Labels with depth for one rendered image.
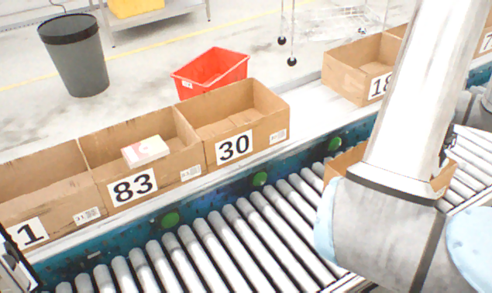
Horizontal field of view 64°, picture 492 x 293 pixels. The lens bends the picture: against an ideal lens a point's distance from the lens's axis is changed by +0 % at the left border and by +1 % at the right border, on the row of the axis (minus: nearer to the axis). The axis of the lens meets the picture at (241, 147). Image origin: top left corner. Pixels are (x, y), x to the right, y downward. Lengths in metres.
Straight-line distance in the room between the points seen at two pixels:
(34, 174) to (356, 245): 1.28
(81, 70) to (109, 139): 2.27
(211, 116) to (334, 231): 1.18
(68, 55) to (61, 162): 2.24
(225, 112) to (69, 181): 0.71
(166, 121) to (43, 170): 0.50
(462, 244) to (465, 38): 0.31
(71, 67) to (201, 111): 2.28
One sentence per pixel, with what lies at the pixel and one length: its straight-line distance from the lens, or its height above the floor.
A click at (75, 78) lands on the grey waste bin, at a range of 3.92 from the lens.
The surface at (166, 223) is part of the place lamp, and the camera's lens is 1.49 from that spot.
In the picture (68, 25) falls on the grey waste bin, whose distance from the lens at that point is 4.20.
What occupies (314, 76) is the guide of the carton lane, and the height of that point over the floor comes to 0.91.
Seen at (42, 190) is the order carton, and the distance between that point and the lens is 1.70.
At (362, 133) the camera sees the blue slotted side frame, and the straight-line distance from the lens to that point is 1.96.
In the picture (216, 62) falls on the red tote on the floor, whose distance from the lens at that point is 3.95.
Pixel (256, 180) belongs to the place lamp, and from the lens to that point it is 1.58.
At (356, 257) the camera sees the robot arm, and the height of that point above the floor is 1.38.
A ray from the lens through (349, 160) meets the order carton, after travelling 1.63.
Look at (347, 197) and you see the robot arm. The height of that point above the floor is 1.44.
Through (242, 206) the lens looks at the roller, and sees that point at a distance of 1.59.
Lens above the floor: 1.93
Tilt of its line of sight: 40 degrees down
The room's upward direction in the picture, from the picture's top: 4 degrees counter-clockwise
